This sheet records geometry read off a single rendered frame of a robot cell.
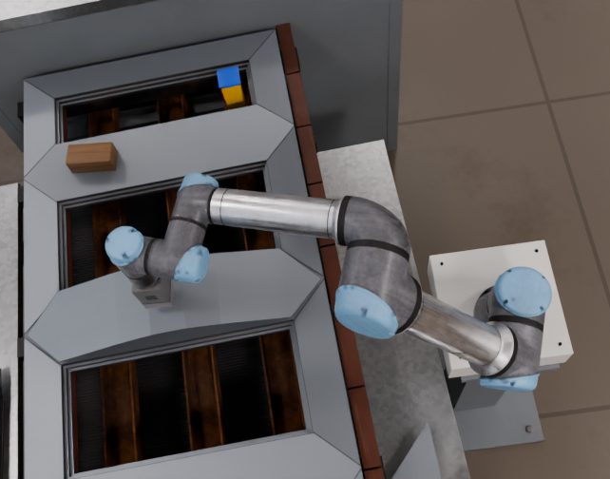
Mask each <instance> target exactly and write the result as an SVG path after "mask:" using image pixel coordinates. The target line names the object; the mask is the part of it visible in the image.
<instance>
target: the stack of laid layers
mask: <svg viewBox="0 0 610 479"><path fill-rule="evenodd" d="M228 67H238V71H239V73H241V72H245V71H246V73H247V79H248V85H249V90H250V96H251V102H252V105H257V102H256V97H255V92H254V86H253V80H252V74H251V69H250V64H249V60H246V61H241V62H236V63H232V64H227V65H222V66H217V67H209V68H204V69H199V70H194V71H189V72H184V73H180V74H175V75H170V76H165V77H161V78H156V79H151V80H146V81H141V82H137V83H132V84H127V85H122V86H114V87H109V88H104V89H99V90H94V91H89V92H85V93H80V94H75V95H70V96H66V97H61V98H56V99H54V103H55V140H56V144H61V143H64V142H65V120H64V107H69V106H74V105H82V104H87V103H92V102H97V101H101V100H106V99H111V98H116V97H121V96H125V95H130V94H135V93H140V92H145V91H149V90H154V89H159V88H164V87H169V86H177V85H182V84H187V83H193V82H197V81H202V80H207V79H212V78H217V77H218V75H217V70H219V69H224V68H228ZM259 172H263V175H264V180H265V186H266V192H267V193H272V191H271V185H270V180H269V174H268V168H267V162H266V161H262V162H257V163H248V164H244V165H239V166H234V167H228V168H223V169H219V170H214V171H209V172H204V173H201V174H203V175H208V176H210V177H212V178H214V179H215V180H216V181H220V180H225V179H230V178H234V177H239V176H244V175H250V174H255V173H259ZM183 178H184V177H180V178H176V179H171V180H166V181H160V182H152V183H147V184H142V185H137V186H132V187H127V188H123V189H118V190H113V191H108V192H104V193H99V194H94V195H88V196H83V197H79V198H74V199H69V200H64V201H57V215H58V252H59V290H60V291H61V290H64V289H66V288H69V268H68V238H67V210H71V209H76V208H81V207H86V206H90V205H95V204H100V203H105V202H110V201H119V200H124V199H129V198H134V197H139V196H143V195H148V194H153V193H158V192H162V191H167V190H172V189H177V188H181V184H182V181H183ZM294 259H295V258H294ZM295 260H297V259H295ZM297 261H298V260H297ZM298 262H300V261H298ZM300 263H301V264H302V265H304V266H305V267H307V268H308V269H309V270H311V271H312V272H314V273H315V274H316V275H318V276H319V277H321V280H320V281H319V282H318V283H317V285H316V286H315V287H314V289H313V290H312V292H311V293H310V294H309V295H308V296H307V297H306V299H305V300H304V301H303V303H302V304H301V305H300V306H299V308H298V309H297V310H296V311H295V313H294V314H293V315H292V317H287V318H278V319H268V320H259V321H249V322H240V323H230V324H220V325H213V326H205V327H198V328H190V329H183V330H178V331H174V332H169V333H164V334H158V335H151V336H147V337H143V338H139V339H136V340H132V341H128V342H126V343H122V344H118V345H115V346H112V347H108V348H105V349H102V350H99V351H96V352H93V353H89V354H84V355H80V356H77V357H74V358H71V359H68V360H65V361H61V362H59V361H57V360H56V359H55V358H54V357H52V356H51V355H50V354H49V353H47V352H46V351H45V350H44V349H43V348H41V347H40V346H39V345H38V344H36V343H35V342H34V341H33V340H32V339H30V338H29V337H28V333H29V331H30V330H31V328H32V327H33V325H34V324H35V323H36V321H37V320H38V319H37V320H36V321H35V322H34V324H33V325H32V326H31V327H30V328H29V330H28V331H27V332H26V333H25V334H24V338H26V339H27V340H28V341H29V342H31V343H32V344H33V345H35V346H36V347H37V348H38V349H40V350H41V351H42V352H44V353H45V354H46V355H48V356H49V357H50V358H52V359H53V360H54V361H56V362H57V363H58V364H59V365H61V366H62V402H63V439H64V477H65V479H74V478H79V477H84V476H89V475H94V474H99V473H104V472H109V471H114V470H119V469H128V468H134V467H138V466H143V465H148V464H154V463H159V462H163V461H168V460H173V459H179V458H183V457H188V456H193V455H199V454H204V453H208V452H213V451H218V450H228V449H232V448H237V447H243V446H248V445H253V444H257V443H262V442H268V441H273V440H277V439H282V438H288V437H293V436H298V435H302V434H307V433H313V429H312V423H311V417H310V413H309V407H308V401H307V395H306V390H305V384H304V379H303V373H302V368H301V362H300V356H299V350H298V346H297V340H296V334H295V324H294V320H295V318H296V317H297V316H298V314H299V313H300V311H301V310H302V309H303V307H304V306H305V305H306V303H307V302H308V300H309V299H310V298H311V296H312V295H313V294H314V292H315V290H316V289H317V288H318V286H319V285H320V284H321V282H322V281H323V279H324V277H323V276H322V275H320V274H319V273H318V272H316V271H315V270H313V269H311V268H310V267H308V266H307V265H305V264H303V263H302V262H300ZM286 331H290V334H291V340H292V345H293V351H294V357H295V366H296V372H297V378H298V384H299V389H300V395H301V401H302V407H303V412H304V418H305V424H306V430H302V431H293V432H287V433H283V434H278V435H273V436H268V437H262V438H258V439H253V440H248V441H242V442H237V443H233V444H228V445H223V446H217V447H213V448H208V449H203V450H193V451H189V452H184V453H179V454H173V455H168V456H164V457H159V458H154V459H148V460H143V461H139V462H134V463H128V464H123V465H119V466H114V467H109V468H103V469H95V470H90V471H84V472H79V473H75V447H74V417H73V388H72V373H75V372H79V371H84V370H89V369H94V368H100V367H104V366H109V365H114V364H119V363H124V362H129V361H134V360H139V359H144V358H148V357H153V356H159V355H164V354H173V353H177V352H182V351H188V350H193V349H198V348H202V347H207V346H212V345H218V344H222V343H227V342H232V341H237V340H242V339H247V338H252V337H257V336H262V335H270V334H276V333H281V332H286Z"/></svg>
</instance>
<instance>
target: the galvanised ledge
mask: <svg viewBox="0 0 610 479"><path fill-rule="evenodd" d="M316 154H317V158H318V163H319V167H320V172H321V177H322V181H323V186H324V190H325V195H326V199H330V200H340V199H341V198H342V197H343V196H354V197H360V198H365V199H368V200H371V201H375V202H377V203H379V204H381V205H382V206H384V207H385V208H387V209H388V210H390V211H391V212H392V213H393V214H394V215H395V216H396V217H397V218H398V219H399V220H400V219H401V221H402V223H403V225H404V226H405V228H406V224H405V221H404V217H403V213H402V209H401V205H400V201H399V198H398V195H397V191H396V187H395V183H394V179H393V175H392V172H391V165H390V162H389V158H388V154H387V150H386V147H385V143H384V140H379V141H374V142H369V143H364V144H356V145H351V146H346V147H341V148H337V149H332V150H327V151H322V152H317V153H316ZM406 230H407V228H406ZM335 245H336V250H337V254H338V259H339V263H340V268H341V272H342V268H343V263H344V259H345V255H346V251H347V246H341V245H338V244H337V243H336V242H335ZM354 336H355V341H356V346H357V351H358V355H359V359H360V364H361V369H362V374H363V378H364V382H365V387H366V392H367V397H368V401H369V405H370V410H371V415H372V423H373V427H374V432H375V437H376V442H377V447H378V450H379V455H382V459H383V464H384V469H385V473H386V477H387V479H391V478H392V477H393V475H394V474H395V473H396V471H397V469H398V468H399V466H400V465H401V463H402V462H403V460H404V459H405V457H406V455H407V454H408V452H409V451H410V449H411V447H412V445H413V444H414V442H415V441H416V439H417V438H418V436H419V435H420V433H421V431H422V430H423V428H424V427H425V426H426V425H427V423H428V421H429V427H430V431H431V436H432V440H433V444H434V448H435V452H436V456H437V460H438V465H439V469H440V472H441V477H442V479H470V475H469V471H468V467H467V460H466V458H465V454H464V450H463V446H462V442H461V438H460V434H459V431H458V427H457V424H456V420H455V416H454V412H453V408H452V405H451V401H450V397H449V393H448V387H447V383H446V380H445V376H444V372H443V368H442V364H441V361H440V357H439V354H438V350H437V347H435V346H433V345H430V344H428V343H427V342H425V341H422V340H420V339H418V338H416V337H413V336H411V335H408V334H406V333H401V334H399V335H394V336H392V337H390V338H384V339H382V338H373V337H369V336H365V335H362V334H358V333H356V332H354Z"/></svg>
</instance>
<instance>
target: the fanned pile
mask: <svg viewBox="0 0 610 479"><path fill-rule="evenodd" d="M391 479H442V477H441V472H440V469H439V465H438V460H437V456H436V452H435V448H434V444H433V440H432V436H431V431H430V427H429V421H428V423H427V425H426V426H425V427H424V428H423V430H422V431H421V433H420V435H419V436H418V438H417V439H416V441H415V442H414V444H413V445H412V447H411V449H410V451H409V452H408V454H407V455H406V457H405V459H404V460H403V462H402V463H401V465H400V466H399V468H398V469H397V471H396V473H395V474H394V475H393V477H392V478H391Z"/></svg>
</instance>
